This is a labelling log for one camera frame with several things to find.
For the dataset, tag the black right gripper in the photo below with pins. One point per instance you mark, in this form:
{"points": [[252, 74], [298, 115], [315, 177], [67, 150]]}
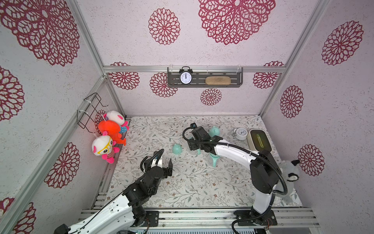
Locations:
{"points": [[205, 145]]}

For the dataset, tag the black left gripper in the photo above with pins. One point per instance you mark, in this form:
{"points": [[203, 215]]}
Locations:
{"points": [[170, 170]]}

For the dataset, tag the mint bottle cap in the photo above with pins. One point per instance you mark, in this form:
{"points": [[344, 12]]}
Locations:
{"points": [[177, 149], [214, 131]]}

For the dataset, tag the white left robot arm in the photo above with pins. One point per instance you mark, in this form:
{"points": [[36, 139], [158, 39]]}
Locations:
{"points": [[123, 211]]}

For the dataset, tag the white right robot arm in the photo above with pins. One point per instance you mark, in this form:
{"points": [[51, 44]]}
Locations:
{"points": [[215, 173]]}

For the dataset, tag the white small alarm clock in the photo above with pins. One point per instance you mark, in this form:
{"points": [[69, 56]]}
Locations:
{"points": [[240, 133]]}

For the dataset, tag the cream box dark lid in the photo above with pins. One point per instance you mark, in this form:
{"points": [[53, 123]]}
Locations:
{"points": [[258, 140]]}

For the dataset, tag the wooden brush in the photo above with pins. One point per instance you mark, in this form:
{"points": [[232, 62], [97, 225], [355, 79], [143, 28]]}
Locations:
{"points": [[218, 80]]}

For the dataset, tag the white plush red striped outfit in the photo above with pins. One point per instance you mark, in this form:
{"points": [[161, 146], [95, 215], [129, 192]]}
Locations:
{"points": [[104, 146]]}

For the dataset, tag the orange plush toy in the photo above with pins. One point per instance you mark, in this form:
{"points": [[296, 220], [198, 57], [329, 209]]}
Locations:
{"points": [[112, 129]]}

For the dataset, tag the black alarm clock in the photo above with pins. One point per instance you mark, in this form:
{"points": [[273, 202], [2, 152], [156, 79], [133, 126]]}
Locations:
{"points": [[185, 75]]}

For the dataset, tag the white plush blue polka-dot outfit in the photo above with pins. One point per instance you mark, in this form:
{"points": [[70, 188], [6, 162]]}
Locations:
{"points": [[119, 119]]}

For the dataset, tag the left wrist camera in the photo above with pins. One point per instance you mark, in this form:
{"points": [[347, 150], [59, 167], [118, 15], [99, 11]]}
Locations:
{"points": [[156, 162]]}

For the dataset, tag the grey wall shelf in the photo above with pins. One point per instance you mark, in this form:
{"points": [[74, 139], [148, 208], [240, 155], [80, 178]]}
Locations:
{"points": [[198, 80]]}

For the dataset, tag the black wire basket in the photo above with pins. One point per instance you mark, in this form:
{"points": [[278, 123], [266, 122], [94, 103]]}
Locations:
{"points": [[85, 116]]}

